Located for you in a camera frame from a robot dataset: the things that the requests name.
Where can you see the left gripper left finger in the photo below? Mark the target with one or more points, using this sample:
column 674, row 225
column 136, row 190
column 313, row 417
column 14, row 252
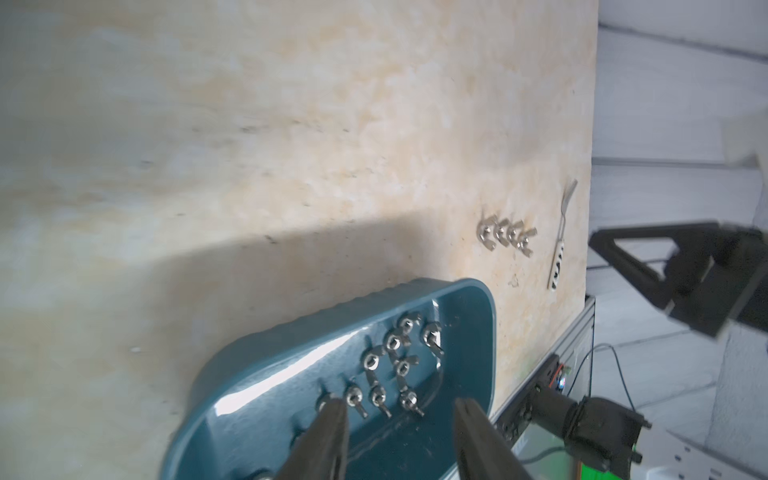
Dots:
column 321, row 452

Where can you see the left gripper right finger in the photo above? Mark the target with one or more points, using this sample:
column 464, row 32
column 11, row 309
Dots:
column 481, row 451

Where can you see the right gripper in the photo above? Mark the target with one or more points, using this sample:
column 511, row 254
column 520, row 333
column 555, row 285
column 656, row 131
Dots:
column 702, row 274

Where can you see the teal plastic storage box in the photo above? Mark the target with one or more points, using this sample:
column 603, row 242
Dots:
column 253, row 400

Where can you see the silver wing nut in box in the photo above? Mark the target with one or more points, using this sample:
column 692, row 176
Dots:
column 407, row 322
column 401, row 368
column 378, row 397
column 409, row 401
column 431, row 337
column 370, row 362
column 394, row 340

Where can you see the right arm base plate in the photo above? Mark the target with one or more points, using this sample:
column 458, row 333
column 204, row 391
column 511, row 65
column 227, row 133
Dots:
column 537, row 402

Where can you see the fork with patterned handle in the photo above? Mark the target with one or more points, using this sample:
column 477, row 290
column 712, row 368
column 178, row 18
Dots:
column 558, row 255

